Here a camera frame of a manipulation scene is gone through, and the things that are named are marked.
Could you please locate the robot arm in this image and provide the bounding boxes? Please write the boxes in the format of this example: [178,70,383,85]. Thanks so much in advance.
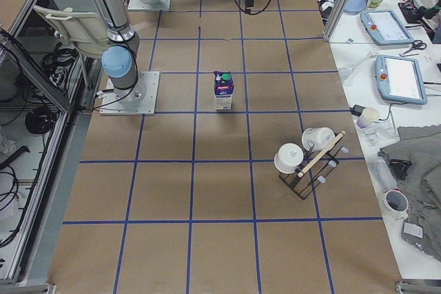
[94,0,147,109]

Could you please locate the teach pendant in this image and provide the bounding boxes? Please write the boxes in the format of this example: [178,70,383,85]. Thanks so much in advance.
[375,55,427,105]
[360,10,414,45]

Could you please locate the wooden rack rod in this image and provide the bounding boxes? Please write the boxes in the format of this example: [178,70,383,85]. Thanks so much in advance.
[297,130,346,178]

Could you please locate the blue plate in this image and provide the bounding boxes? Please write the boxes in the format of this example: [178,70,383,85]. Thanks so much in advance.
[344,0,367,14]

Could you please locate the milk carton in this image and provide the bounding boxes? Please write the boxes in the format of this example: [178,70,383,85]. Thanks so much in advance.
[214,71,234,110]

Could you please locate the upper teach pendant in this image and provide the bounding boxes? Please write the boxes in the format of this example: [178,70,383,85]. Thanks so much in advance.
[360,10,414,45]

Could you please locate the red rimmed white mug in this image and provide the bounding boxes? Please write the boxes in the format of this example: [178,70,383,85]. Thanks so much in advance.
[380,189,409,220]

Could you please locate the black wire mug rack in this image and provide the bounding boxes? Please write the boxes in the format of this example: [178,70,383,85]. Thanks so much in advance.
[278,139,343,200]

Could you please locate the grey cloth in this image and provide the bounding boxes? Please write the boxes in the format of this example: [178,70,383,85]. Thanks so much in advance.
[378,125,440,260]

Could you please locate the white smiley mug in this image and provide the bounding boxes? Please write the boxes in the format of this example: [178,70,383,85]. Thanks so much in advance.
[302,127,335,151]

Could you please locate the black scissors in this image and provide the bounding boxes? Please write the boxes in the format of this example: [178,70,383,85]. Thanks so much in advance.
[399,39,427,56]

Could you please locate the lower teach pendant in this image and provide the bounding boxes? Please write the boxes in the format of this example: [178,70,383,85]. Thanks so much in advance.
[375,55,427,105]

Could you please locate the white plastic chair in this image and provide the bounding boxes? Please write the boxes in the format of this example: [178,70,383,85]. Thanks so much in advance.
[34,6,112,59]

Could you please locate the white mug on rack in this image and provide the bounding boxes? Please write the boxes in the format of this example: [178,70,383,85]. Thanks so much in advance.
[274,143,304,174]

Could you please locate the white paper cup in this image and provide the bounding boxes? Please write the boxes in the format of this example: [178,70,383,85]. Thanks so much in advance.
[356,107,380,129]

